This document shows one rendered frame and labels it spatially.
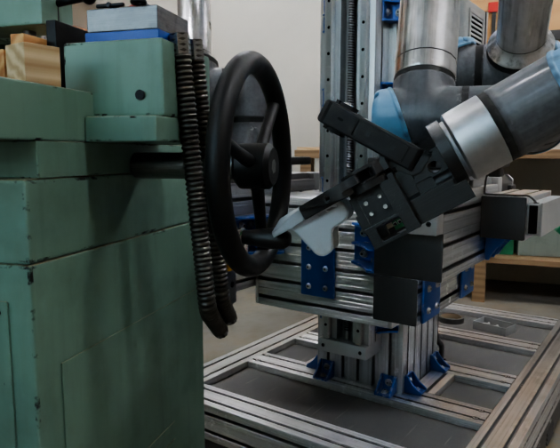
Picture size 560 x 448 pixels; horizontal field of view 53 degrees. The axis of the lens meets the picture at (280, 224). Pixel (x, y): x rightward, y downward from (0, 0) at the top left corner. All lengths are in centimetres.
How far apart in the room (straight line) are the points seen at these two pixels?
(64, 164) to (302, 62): 354
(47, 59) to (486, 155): 47
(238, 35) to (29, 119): 377
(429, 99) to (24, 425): 58
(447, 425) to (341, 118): 96
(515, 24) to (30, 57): 76
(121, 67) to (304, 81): 345
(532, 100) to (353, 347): 95
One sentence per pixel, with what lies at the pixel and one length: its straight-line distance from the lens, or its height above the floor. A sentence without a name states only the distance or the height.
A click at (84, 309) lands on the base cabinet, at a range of 73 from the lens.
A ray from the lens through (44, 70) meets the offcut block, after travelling 68.
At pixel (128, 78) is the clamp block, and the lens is 71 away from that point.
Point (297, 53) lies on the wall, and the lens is 417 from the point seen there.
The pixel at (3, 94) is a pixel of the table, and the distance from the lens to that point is 62.
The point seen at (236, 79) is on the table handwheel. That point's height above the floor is 91.
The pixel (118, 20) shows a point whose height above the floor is 98.
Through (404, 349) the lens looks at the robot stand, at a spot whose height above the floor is 34.
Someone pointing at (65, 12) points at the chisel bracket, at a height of 103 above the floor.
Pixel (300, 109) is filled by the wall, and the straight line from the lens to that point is 411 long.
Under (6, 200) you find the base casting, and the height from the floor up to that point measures 78.
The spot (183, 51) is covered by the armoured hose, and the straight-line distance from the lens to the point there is 72.
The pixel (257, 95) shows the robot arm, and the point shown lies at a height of 97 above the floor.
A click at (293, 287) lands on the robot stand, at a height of 51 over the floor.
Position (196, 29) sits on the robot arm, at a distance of 149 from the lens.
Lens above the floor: 83
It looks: 7 degrees down
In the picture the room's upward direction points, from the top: straight up
